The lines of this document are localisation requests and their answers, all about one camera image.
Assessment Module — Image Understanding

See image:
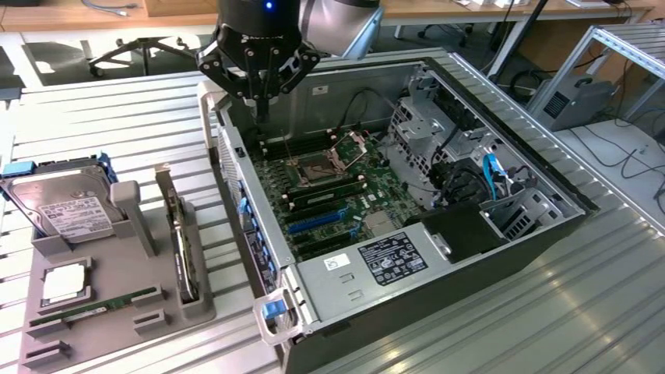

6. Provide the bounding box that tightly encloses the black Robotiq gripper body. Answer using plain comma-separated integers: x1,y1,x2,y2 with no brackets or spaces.
214,0,303,51

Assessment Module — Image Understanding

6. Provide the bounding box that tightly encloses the Nvidia graphics card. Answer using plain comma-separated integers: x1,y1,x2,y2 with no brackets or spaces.
153,162,202,304

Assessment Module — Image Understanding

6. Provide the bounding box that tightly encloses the brown cardboard box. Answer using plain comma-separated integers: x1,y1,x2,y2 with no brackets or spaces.
144,0,220,17

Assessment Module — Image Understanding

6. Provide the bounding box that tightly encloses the metal socket cover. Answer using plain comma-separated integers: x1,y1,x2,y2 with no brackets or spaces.
327,129,369,173

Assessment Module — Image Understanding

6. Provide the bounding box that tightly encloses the CPU socket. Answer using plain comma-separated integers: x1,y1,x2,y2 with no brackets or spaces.
289,153,345,185

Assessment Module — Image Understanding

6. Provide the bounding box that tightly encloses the wooden desk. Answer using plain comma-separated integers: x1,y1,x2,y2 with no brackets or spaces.
381,0,655,75
0,0,220,34

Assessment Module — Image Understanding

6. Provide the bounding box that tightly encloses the silver drive cage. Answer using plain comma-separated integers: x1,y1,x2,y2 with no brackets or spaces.
386,65,501,190

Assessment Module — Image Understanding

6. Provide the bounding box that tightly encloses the green motherboard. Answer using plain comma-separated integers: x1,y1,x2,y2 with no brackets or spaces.
248,126,425,263

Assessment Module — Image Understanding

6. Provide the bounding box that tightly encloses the labelled RAM stick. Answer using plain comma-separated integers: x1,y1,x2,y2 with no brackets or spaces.
287,189,349,212

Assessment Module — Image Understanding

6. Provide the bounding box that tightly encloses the black slanted pole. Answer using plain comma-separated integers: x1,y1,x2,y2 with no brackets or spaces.
486,0,551,79

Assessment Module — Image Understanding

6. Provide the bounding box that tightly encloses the blue expansion slot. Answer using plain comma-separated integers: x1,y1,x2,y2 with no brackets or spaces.
286,211,347,235

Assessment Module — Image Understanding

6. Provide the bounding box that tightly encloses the hard disk with blue carrier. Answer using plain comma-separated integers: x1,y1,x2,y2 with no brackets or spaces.
0,153,129,245

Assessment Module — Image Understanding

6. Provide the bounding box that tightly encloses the black expansion slot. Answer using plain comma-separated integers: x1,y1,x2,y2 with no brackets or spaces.
294,229,355,252

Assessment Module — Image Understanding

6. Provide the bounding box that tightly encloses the grey computer tower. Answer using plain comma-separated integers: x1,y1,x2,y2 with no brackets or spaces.
526,76,617,132

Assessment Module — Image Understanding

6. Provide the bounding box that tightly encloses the black plastic shroud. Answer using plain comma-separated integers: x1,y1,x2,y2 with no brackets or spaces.
403,203,511,266

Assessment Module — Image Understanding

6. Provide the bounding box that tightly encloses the silver disk bay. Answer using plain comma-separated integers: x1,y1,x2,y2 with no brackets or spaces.
478,185,567,242

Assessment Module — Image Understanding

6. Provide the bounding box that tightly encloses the grey power supply unit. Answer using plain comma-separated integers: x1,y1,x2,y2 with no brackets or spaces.
282,222,454,326

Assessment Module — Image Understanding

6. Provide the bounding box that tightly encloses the grey parts rack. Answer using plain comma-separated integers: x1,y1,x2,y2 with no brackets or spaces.
20,181,217,371

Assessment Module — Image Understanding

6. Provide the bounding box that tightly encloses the silver CPU chip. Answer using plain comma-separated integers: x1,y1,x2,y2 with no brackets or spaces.
40,264,86,301

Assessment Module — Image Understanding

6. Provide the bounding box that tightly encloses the blue case latch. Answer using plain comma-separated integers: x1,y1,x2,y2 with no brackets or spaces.
261,300,285,321

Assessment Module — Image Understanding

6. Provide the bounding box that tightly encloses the green RAM stick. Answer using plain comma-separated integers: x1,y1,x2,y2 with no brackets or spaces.
28,286,160,326

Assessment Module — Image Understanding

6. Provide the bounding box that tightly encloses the open black PC case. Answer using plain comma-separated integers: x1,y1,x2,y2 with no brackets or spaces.
200,56,601,374

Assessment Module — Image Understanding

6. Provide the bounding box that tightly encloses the black looped wire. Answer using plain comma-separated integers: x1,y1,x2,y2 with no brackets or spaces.
334,88,397,133

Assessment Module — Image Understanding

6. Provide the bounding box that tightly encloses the blue cable coil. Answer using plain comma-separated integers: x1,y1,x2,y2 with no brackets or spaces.
80,0,138,17

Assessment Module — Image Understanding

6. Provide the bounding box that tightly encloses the black wire bundle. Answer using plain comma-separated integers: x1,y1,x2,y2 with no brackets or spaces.
429,158,495,207

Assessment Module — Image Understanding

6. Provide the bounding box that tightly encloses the blue SATA wire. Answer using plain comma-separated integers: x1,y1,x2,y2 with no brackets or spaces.
481,153,503,204

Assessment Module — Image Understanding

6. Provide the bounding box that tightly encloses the aluminium profile frame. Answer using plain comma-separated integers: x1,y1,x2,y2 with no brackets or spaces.
526,22,665,122

